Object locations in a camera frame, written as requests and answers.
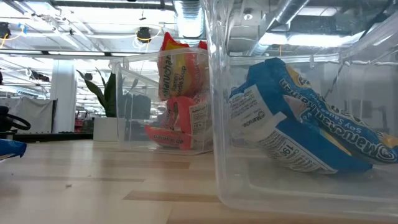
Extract silver spiral duct pipe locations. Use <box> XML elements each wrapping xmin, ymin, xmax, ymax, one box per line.
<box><xmin>247</xmin><ymin>0</ymin><xmax>312</xmax><ymax>57</ymax></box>

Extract black ceiling device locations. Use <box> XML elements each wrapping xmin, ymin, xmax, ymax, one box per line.
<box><xmin>0</xmin><ymin>21</ymin><xmax>12</xmax><ymax>40</ymax></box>
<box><xmin>136</xmin><ymin>26</ymin><xmax>152</xmax><ymax>44</ymax></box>

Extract fluorescent ceiling light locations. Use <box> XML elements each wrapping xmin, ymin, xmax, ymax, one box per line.
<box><xmin>260</xmin><ymin>32</ymin><xmax>354</xmax><ymax>48</ymax></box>

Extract grey partition panel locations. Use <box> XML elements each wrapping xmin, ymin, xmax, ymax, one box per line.
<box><xmin>0</xmin><ymin>98</ymin><xmax>58</xmax><ymax>134</ymax></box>

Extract red cart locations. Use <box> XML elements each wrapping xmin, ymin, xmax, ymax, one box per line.
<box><xmin>74</xmin><ymin>110</ymin><xmax>88</xmax><ymax>133</ymax></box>

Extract small clear plastic bin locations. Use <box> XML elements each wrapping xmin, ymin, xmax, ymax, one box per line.
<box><xmin>109</xmin><ymin>48</ymin><xmax>215</xmax><ymax>156</ymax></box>

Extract green leafy plant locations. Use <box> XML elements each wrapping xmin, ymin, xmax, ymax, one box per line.
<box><xmin>76</xmin><ymin>68</ymin><xmax>118</xmax><ymax>118</ymax></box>

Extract white planter box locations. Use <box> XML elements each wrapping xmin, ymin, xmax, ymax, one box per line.
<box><xmin>93</xmin><ymin>116</ymin><xmax>127</xmax><ymax>142</ymax></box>

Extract black office chair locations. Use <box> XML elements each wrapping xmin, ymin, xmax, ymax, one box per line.
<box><xmin>0</xmin><ymin>105</ymin><xmax>32</xmax><ymax>132</ymax></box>

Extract silver ribbed ceiling duct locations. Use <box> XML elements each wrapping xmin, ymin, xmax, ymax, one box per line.
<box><xmin>173</xmin><ymin>0</ymin><xmax>206</xmax><ymax>48</ymax></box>

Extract black low bench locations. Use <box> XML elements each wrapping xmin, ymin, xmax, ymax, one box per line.
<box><xmin>12</xmin><ymin>133</ymin><xmax>94</xmax><ymax>143</ymax></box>

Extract white building column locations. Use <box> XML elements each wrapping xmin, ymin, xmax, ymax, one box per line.
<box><xmin>50</xmin><ymin>59</ymin><xmax>78</xmax><ymax>134</ymax></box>

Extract large clear plastic bin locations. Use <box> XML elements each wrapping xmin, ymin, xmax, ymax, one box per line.
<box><xmin>200</xmin><ymin>0</ymin><xmax>398</xmax><ymax>218</ymax></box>

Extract blue Maruchan ramen packet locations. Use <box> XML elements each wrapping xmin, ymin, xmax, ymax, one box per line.
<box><xmin>0</xmin><ymin>138</ymin><xmax>28</xmax><ymax>161</ymax></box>
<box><xmin>245</xmin><ymin>57</ymin><xmax>398</xmax><ymax>165</ymax></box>
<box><xmin>228</xmin><ymin>83</ymin><xmax>373</xmax><ymax>174</ymax></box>

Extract dark equipment stand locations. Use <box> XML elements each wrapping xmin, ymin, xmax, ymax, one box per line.
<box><xmin>351</xmin><ymin>99</ymin><xmax>387</xmax><ymax>129</ymax></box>

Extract orange Maruchan ramen packet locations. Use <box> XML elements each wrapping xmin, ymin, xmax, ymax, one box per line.
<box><xmin>157</xmin><ymin>32</ymin><xmax>210</xmax><ymax>101</ymax></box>
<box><xmin>163</xmin><ymin>95</ymin><xmax>215</xmax><ymax>151</ymax></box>
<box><xmin>144</xmin><ymin>124</ymin><xmax>193</xmax><ymax>151</ymax></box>

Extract black monitor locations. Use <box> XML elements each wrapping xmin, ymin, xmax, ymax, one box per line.
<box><xmin>124</xmin><ymin>94</ymin><xmax>152</xmax><ymax>121</ymax></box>

